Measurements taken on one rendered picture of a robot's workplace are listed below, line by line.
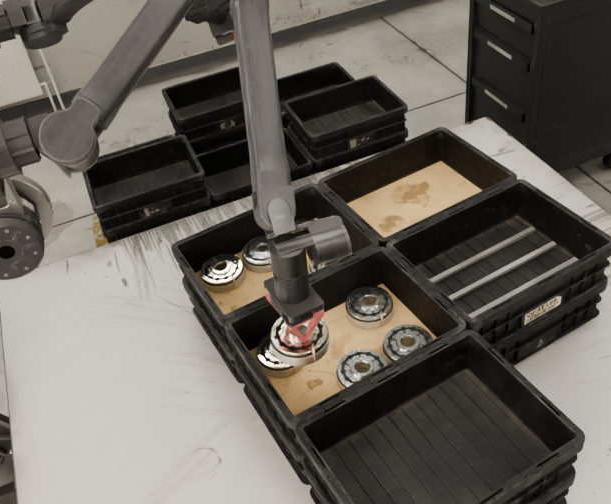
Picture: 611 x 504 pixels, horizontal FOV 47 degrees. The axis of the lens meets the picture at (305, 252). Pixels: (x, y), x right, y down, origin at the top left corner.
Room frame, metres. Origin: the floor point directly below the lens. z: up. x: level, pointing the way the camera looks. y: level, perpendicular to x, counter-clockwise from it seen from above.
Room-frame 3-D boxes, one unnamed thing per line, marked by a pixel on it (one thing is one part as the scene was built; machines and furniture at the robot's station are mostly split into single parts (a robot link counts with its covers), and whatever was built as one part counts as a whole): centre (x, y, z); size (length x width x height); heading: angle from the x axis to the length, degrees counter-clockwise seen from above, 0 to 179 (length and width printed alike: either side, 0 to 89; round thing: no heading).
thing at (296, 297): (0.83, 0.03, 1.17); 0.10 x 0.07 x 0.07; 22
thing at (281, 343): (0.83, 0.03, 1.05); 0.10 x 0.10 x 0.01
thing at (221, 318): (1.21, 0.07, 0.92); 0.40 x 0.30 x 0.02; 114
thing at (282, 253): (0.83, 0.02, 1.23); 0.07 x 0.06 x 0.07; 105
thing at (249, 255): (1.28, 0.10, 0.86); 0.10 x 0.10 x 0.01
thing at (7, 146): (0.92, 0.41, 1.45); 0.09 x 0.08 x 0.12; 16
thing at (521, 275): (1.10, -0.42, 0.87); 0.40 x 0.30 x 0.11; 114
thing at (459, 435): (0.66, -0.17, 0.87); 0.40 x 0.30 x 0.11; 114
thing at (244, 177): (2.25, 0.15, 0.31); 0.40 x 0.30 x 0.34; 106
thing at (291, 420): (0.94, -0.05, 0.92); 0.40 x 0.30 x 0.02; 114
